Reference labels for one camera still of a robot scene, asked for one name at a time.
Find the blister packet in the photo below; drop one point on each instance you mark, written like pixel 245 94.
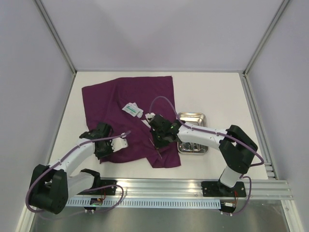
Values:
pixel 133 104

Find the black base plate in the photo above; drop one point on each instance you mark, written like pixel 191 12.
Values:
pixel 217 189
pixel 104 187

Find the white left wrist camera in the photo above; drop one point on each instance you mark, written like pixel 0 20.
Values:
pixel 119 143

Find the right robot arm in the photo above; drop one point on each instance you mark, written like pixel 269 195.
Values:
pixel 236 147

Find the aluminium frame post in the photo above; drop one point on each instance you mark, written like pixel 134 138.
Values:
pixel 53 31
pixel 266 36

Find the left aluminium frame post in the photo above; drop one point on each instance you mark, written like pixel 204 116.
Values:
pixel 53 31

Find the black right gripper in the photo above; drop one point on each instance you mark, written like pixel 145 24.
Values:
pixel 159 136

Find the right aluminium side rail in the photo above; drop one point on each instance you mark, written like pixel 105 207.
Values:
pixel 257 123

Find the gauze pad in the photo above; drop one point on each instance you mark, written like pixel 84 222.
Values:
pixel 146 123

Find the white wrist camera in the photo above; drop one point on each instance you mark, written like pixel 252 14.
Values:
pixel 149 116
pixel 119 143

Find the slotted cable duct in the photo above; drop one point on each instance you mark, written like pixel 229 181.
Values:
pixel 145 203

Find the steel tweezers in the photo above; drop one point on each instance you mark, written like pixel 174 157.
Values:
pixel 156 149

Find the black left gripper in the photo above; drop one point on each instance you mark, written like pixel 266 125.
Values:
pixel 99 155

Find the right aluminium frame post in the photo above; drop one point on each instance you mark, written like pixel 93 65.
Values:
pixel 266 36

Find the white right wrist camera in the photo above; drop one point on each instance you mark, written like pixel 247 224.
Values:
pixel 149 116

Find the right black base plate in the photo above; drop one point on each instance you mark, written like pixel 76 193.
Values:
pixel 217 189

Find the purple cloth mat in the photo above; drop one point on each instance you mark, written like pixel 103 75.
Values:
pixel 104 102

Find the green white sachet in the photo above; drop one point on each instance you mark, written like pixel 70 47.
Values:
pixel 135 112

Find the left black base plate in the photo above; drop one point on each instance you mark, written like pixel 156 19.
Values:
pixel 104 187

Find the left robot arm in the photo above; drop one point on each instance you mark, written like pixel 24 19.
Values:
pixel 52 185

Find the stainless steel tray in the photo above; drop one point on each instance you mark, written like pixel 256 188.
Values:
pixel 189 143

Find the front aluminium rail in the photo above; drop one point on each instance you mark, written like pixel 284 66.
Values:
pixel 192 188

